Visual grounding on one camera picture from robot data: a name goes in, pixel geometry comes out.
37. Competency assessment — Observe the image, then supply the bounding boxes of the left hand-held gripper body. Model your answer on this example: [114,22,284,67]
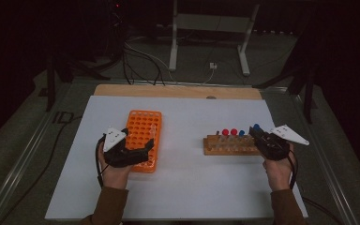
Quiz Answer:
[102,127,155,169]

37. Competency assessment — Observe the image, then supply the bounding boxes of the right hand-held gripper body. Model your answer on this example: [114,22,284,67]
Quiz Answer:
[255,124,310,161]

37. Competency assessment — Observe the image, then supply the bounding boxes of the orange plastic tube rack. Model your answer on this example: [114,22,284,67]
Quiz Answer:
[125,109,163,173]

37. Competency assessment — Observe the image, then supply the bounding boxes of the wooden test tube rack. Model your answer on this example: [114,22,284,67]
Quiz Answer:
[202,130,262,157]

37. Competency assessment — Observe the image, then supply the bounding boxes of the person's left hand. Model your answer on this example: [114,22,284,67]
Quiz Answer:
[97,142,135,190]

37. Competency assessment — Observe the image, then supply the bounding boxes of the person's right hand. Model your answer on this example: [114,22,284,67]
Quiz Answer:
[262,142,295,192]

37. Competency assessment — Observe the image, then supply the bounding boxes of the black tripod stand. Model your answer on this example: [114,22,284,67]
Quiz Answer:
[45,52,112,113]
[252,31,318,125]

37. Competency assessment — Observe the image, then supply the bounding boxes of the white table board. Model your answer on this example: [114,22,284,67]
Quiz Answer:
[44,95,309,221]

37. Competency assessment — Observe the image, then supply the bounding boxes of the dark equipment tower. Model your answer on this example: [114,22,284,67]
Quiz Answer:
[104,0,129,60]

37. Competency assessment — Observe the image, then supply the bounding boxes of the white metal stand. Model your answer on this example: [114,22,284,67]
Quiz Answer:
[168,0,261,77]

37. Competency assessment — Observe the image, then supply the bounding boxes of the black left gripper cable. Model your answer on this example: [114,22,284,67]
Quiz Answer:
[95,135,108,188]

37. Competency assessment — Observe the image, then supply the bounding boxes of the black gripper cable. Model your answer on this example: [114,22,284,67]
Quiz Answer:
[287,149,298,190]
[95,135,108,188]

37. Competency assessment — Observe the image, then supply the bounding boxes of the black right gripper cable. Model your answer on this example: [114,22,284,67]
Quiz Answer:
[287,149,298,190]

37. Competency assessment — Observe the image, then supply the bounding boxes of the white floor cable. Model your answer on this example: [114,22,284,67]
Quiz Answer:
[168,67,216,85]

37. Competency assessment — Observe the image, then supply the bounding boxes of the black floor cable bundle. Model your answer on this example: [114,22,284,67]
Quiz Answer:
[121,40,167,87]

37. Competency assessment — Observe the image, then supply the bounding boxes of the long black floor cable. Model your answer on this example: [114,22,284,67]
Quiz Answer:
[0,115,83,225]

